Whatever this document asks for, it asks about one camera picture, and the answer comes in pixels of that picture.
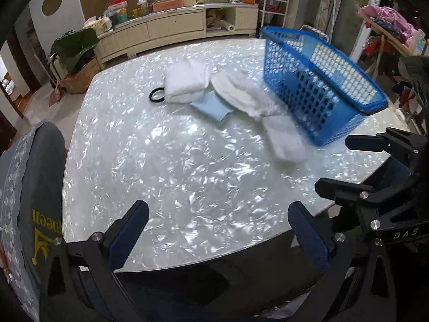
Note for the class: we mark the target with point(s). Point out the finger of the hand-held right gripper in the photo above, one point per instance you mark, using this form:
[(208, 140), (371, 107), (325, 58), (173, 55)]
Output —
[(365, 142), (342, 189)]

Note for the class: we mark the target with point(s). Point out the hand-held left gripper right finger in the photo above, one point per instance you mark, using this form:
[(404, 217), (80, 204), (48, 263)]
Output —
[(308, 241)]

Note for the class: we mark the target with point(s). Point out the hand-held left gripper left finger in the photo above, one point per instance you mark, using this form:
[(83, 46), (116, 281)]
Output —
[(129, 234)]

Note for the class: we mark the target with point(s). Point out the blue plastic basket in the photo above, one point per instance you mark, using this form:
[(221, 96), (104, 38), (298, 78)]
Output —
[(377, 104)]

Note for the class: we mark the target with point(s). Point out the small white towel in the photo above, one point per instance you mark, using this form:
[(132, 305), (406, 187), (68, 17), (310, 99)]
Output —
[(285, 139)]

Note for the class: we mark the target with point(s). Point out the fluffy white towel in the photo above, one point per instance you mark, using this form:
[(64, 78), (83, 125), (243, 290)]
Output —
[(241, 92)]

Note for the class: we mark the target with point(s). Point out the light blue cloth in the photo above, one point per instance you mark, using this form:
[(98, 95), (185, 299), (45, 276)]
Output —
[(211, 105)]

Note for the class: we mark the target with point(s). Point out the thick white towel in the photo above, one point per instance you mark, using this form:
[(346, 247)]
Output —
[(184, 80)]

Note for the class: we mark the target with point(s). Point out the chair with grey printed cover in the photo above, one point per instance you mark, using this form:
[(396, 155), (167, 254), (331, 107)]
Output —
[(37, 181)]

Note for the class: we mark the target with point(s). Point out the pile of pink clothes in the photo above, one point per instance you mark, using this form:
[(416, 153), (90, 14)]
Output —
[(388, 16)]

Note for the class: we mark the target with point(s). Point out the cardboard box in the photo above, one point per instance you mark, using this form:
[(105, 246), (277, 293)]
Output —
[(80, 78)]

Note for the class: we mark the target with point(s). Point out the white paper roll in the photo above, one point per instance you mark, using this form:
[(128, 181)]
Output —
[(228, 26)]

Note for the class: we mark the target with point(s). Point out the dark green bag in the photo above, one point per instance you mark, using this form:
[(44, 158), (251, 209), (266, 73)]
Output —
[(75, 45)]

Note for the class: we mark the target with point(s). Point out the cream tissue pack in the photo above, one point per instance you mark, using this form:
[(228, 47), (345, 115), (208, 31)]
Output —
[(99, 25)]

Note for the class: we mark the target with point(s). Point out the cream TV cabinet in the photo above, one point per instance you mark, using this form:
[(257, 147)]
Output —
[(174, 26)]

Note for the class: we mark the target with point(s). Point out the red and white box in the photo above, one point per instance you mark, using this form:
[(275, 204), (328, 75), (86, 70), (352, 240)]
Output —
[(117, 5)]

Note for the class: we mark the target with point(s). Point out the pink box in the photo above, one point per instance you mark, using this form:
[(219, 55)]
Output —
[(167, 5)]

